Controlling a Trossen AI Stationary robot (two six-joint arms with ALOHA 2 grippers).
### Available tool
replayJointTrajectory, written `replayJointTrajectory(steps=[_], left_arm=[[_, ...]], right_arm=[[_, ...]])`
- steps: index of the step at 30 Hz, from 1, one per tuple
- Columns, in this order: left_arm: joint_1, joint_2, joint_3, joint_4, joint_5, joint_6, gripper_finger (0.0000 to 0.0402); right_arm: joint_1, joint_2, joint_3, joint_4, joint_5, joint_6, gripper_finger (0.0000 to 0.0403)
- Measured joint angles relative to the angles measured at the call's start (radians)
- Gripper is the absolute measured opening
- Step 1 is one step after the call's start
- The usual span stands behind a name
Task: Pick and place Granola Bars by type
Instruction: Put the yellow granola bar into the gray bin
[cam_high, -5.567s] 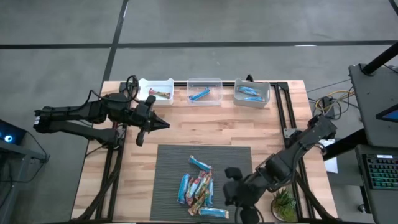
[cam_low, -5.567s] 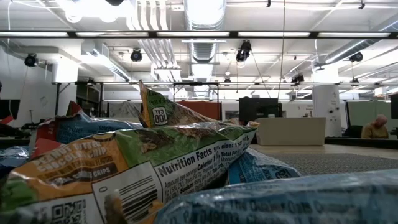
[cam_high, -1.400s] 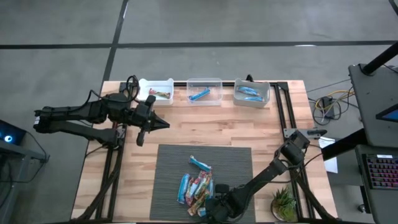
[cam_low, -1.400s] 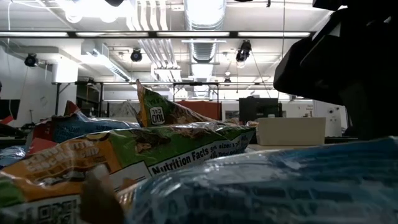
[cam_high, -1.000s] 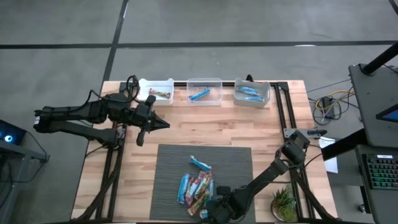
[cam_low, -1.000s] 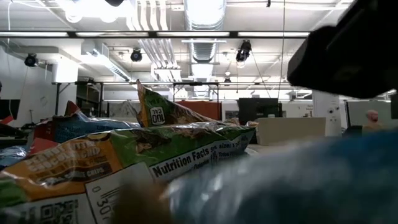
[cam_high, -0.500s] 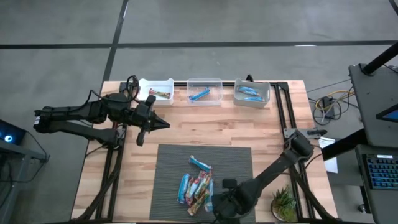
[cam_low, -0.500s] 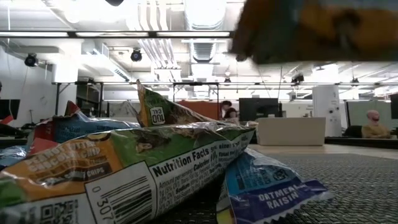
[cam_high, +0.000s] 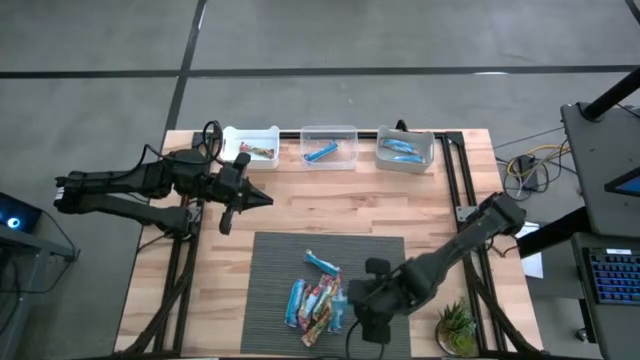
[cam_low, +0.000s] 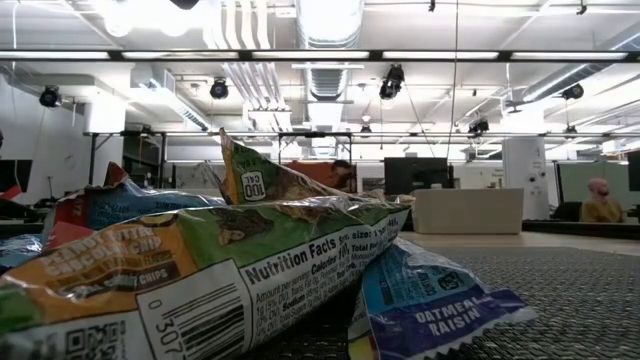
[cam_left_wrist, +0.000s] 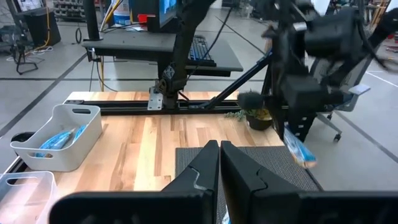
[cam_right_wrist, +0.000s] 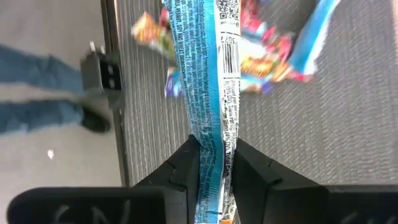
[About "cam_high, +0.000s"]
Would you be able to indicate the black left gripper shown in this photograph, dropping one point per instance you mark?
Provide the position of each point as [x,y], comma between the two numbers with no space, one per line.
[227,187]

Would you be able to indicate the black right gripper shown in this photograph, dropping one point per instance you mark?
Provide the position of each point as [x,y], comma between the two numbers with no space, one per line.
[375,300]

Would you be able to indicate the light blue orange-ended bar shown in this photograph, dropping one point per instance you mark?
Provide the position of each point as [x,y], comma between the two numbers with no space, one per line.
[410,159]
[400,146]

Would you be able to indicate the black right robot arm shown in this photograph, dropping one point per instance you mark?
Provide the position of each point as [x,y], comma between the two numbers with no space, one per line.
[450,250]

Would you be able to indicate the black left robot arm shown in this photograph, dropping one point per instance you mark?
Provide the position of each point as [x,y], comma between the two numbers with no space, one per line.
[125,175]

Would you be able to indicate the red and blue granola bar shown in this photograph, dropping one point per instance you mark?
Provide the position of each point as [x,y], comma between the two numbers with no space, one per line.
[306,312]

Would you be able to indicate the white storage bin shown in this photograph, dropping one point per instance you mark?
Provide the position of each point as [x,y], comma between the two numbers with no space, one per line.
[260,164]

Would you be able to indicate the grey woven mat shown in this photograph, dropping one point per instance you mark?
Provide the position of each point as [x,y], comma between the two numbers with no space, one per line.
[270,260]

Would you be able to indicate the potted succulent plant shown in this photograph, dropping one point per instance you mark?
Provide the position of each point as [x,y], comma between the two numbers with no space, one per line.
[456,327]

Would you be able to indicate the clear plastic storage bin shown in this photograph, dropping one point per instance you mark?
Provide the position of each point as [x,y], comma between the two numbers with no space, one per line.
[345,150]

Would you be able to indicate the white paper sheet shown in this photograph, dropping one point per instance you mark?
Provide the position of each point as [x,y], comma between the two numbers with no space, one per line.
[534,265]

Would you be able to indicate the black support bar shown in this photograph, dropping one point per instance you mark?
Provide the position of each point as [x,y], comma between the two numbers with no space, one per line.
[550,235]

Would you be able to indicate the black power adapter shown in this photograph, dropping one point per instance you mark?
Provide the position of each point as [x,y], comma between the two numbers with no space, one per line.
[526,172]

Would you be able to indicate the dark grey equipment cart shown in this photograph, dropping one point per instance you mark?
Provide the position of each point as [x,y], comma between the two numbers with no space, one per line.
[55,252]

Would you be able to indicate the black caster wheel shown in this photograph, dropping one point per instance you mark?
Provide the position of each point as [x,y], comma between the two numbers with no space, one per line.
[582,335]

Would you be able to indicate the dark grey keyboard desk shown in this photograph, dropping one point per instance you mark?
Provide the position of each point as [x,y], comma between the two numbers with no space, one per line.
[612,335]

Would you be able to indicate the computer tower with blue light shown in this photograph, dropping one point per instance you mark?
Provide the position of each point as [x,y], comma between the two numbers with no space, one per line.
[15,215]

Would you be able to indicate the backlit computer keyboard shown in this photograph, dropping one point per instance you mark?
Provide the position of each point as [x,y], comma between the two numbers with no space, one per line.
[617,276]

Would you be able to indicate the dark grey operator desk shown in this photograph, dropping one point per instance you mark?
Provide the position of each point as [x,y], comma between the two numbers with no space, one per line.
[600,170]

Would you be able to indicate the tablet with blue screen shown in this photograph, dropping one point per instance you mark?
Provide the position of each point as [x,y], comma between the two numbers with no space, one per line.
[627,186]

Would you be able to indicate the black pole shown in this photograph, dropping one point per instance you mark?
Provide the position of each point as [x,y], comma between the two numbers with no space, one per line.
[612,94]

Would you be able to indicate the black aluminium frame rail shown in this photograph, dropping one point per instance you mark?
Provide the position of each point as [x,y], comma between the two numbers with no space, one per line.
[290,135]

